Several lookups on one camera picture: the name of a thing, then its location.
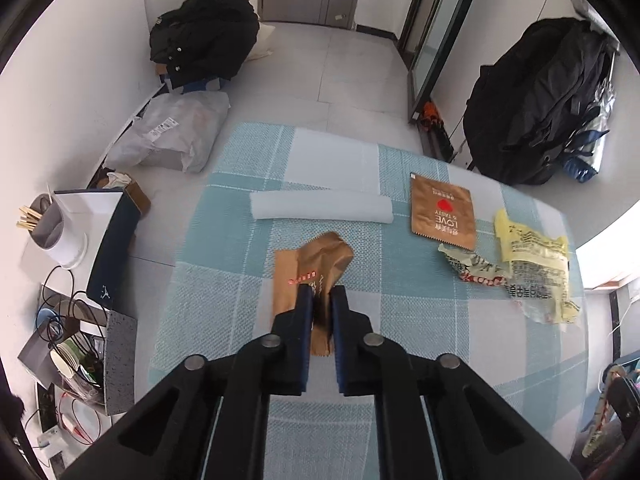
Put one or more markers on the white foam sheet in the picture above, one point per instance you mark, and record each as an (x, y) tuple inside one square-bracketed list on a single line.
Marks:
[(320, 205)]

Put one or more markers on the grey speckled box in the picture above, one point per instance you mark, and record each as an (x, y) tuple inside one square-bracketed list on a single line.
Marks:
[(119, 354)]

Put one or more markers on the large yellow plastic wrapper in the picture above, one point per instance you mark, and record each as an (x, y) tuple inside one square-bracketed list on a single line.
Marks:
[(539, 271)]

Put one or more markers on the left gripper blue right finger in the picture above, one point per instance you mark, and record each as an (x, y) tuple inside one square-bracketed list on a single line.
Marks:
[(340, 323)]

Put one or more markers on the white cup with sticks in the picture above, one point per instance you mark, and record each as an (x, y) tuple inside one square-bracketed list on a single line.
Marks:
[(57, 233)]

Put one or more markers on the brown snack sachet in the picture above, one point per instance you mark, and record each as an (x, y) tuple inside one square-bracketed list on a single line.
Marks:
[(320, 264)]

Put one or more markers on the grey plastic mailer bag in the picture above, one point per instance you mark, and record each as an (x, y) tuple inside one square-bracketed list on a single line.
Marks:
[(176, 131)]

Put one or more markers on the silver blue folded umbrella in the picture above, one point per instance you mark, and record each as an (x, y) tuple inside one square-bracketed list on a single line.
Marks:
[(582, 156)]

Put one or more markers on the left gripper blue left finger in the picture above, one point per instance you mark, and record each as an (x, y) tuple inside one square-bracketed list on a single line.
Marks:
[(302, 327)]

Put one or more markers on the red white wrapper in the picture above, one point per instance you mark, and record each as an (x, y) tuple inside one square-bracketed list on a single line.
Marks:
[(473, 268)]

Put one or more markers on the dark blue white box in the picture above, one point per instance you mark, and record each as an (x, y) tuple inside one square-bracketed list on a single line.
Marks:
[(109, 219)]

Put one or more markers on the teal checked tablecloth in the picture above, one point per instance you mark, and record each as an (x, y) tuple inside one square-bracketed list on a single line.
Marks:
[(220, 294)]

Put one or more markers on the orange black tool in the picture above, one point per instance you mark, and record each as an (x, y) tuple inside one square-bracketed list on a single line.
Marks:
[(434, 137)]

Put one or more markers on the brown sachet with red heart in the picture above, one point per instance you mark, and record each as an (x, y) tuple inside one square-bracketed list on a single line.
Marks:
[(442, 211)]

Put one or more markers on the black hanging backpack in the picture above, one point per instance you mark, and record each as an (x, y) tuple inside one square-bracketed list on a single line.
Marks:
[(524, 109)]

